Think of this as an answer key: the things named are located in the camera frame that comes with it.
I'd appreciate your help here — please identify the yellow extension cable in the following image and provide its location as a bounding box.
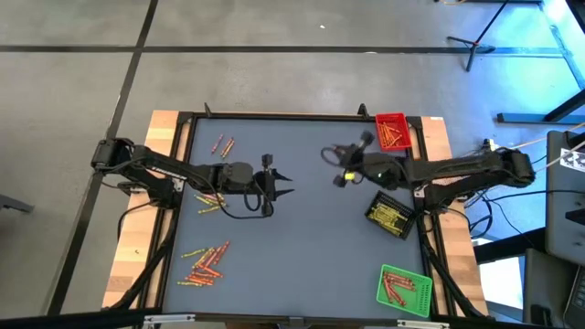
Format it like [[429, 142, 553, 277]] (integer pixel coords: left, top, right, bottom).
[[502, 122, 585, 151]]

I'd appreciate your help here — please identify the black tripod stand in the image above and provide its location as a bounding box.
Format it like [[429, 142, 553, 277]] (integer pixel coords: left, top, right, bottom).
[[446, 0, 509, 73]]

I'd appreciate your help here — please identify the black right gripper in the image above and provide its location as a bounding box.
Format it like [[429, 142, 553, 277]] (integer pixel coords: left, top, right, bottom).
[[331, 131, 409, 191]]

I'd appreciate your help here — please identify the dark cabinet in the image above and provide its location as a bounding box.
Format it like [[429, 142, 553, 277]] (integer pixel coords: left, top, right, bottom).
[[522, 248, 585, 329]]

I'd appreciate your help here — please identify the black plastic basket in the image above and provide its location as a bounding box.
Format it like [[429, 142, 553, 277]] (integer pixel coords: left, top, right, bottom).
[[364, 189, 418, 240]]

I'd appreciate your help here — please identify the white rope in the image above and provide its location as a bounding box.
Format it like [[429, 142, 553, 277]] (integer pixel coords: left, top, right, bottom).
[[534, 140, 585, 174]]

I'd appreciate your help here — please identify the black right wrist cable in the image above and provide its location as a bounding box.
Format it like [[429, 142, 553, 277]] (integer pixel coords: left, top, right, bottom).
[[319, 145, 344, 169]]

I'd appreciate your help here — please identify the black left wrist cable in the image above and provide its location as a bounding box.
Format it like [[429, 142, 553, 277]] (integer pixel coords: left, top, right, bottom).
[[200, 175, 275, 221]]

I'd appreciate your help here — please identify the grey floor object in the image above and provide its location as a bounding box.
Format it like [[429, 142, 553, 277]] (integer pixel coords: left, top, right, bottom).
[[0, 193, 35, 215]]

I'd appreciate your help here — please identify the black aluminium table frame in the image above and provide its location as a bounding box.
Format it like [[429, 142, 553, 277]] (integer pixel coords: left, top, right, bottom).
[[102, 102, 490, 329]]

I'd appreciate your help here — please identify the blue-grey table mat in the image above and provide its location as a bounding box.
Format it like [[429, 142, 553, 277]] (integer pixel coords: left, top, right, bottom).
[[162, 117, 429, 321]]

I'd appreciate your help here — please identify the black-white marker tag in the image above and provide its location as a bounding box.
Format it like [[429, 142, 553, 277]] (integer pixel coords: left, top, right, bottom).
[[559, 147, 585, 175]]

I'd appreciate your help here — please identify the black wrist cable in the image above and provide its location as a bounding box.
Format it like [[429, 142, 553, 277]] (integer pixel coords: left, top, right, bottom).
[[319, 145, 344, 169], [200, 175, 275, 221]]

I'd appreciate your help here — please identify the grey cabinet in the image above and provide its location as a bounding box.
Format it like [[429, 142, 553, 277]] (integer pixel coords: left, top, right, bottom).
[[545, 129, 585, 267]]

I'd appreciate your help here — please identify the black desk beam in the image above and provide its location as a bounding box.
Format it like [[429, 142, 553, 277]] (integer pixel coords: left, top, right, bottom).
[[473, 227, 548, 266]]

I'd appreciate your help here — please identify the red plastic basket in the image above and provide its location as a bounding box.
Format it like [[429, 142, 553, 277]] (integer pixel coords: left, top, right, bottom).
[[374, 111, 413, 153]]

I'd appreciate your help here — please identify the silver metal bracket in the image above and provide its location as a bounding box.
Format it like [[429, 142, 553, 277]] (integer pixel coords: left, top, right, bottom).
[[143, 313, 197, 326], [396, 319, 452, 329]]

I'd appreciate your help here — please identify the green plastic basket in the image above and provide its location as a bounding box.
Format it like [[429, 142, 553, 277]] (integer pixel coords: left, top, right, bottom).
[[375, 263, 434, 319]]

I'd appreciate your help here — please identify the black desk base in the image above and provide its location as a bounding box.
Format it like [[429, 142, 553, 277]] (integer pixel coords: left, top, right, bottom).
[[496, 89, 585, 126]]

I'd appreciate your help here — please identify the black crossbar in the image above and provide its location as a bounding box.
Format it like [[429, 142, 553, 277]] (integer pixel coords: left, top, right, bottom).
[[0, 306, 585, 329]]

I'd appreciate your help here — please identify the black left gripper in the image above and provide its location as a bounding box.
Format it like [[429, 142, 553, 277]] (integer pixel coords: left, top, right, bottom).
[[253, 154, 296, 218]]

